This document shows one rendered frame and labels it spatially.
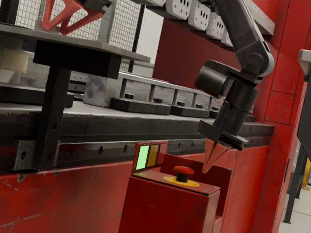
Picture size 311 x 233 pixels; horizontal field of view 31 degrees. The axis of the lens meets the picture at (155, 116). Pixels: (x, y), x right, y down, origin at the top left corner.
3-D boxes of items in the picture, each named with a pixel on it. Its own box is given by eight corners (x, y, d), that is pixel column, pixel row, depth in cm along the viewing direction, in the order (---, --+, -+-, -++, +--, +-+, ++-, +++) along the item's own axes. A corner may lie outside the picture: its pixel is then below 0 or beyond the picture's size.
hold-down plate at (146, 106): (127, 112, 140) (129, 100, 139) (108, 107, 142) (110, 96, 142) (170, 115, 167) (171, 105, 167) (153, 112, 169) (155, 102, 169)
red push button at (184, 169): (187, 188, 106) (191, 169, 106) (168, 183, 107) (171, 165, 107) (193, 186, 110) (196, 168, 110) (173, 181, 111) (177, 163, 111)
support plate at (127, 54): (102, 48, 81) (103, 42, 81) (-38, 23, 91) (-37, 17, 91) (150, 63, 98) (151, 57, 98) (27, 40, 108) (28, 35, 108)
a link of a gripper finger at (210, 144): (197, 166, 121) (216, 127, 120) (227, 182, 119) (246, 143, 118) (190, 168, 114) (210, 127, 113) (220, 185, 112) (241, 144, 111)
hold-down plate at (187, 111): (181, 116, 177) (183, 107, 176) (165, 113, 179) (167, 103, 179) (208, 118, 204) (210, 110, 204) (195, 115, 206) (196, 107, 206)
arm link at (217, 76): (265, 57, 108) (272, 59, 116) (213, 33, 112) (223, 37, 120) (239, 112, 110) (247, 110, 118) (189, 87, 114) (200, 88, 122)
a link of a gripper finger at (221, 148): (188, 161, 121) (207, 122, 120) (217, 176, 119) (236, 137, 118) (180, 163, 115) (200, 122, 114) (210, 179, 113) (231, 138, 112)
